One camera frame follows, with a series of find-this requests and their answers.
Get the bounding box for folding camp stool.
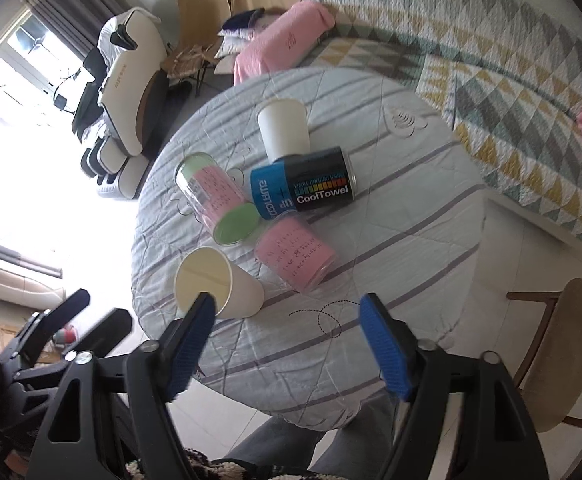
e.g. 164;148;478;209
161;41;220;96

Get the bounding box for blue black CoolTowel canister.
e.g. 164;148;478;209
250;148;356;220

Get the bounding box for triangle pattern quilted sofa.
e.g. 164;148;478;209
306;0;582;248

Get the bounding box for green pink label canister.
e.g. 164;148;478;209
175;152;260;246

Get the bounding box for white massage chair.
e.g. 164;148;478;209
72;8;168;200

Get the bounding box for striped grey table cloth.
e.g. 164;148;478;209
131;68;485;431

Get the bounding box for blue jeans legs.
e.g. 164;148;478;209
226;389;399;479

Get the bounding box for pink blanket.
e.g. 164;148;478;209
233;0;335;86

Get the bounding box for white paper cup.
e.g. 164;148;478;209
174;247;265;320
257;99;310;164

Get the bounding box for patterned cushions pile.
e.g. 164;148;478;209
215;8;280;58

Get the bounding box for wooden round seat chair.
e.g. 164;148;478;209
507;278;582;434

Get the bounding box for pink clear plastic cup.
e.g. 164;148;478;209
254;212;338;292

